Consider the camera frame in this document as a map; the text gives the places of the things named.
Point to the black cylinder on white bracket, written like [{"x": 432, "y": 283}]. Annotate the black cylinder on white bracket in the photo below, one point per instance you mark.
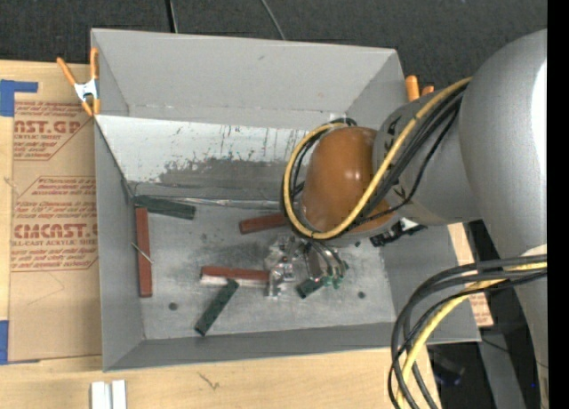
[{"x": 393, "y": 233}]

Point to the red-brown flat block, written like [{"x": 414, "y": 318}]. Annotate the red-brown flat block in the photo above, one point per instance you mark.
[
  {"x": 233, "y": 273},
  {"x": 262, "y": 223},
  {"x": 143, "y": 251}
]

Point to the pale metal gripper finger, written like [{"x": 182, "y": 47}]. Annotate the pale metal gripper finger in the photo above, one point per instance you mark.
[
  {"x": 283, "y": 254},
  {"x": 280, "y": 282}
]

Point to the grey metal bin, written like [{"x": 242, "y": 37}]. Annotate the grey metal bin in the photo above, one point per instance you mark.
[{"x": 249, "y": 78}]

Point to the brown cardboard board, red print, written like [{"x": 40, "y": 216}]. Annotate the brown cardboard board, red print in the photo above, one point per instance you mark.
[{"x": 49, "y": 202}]

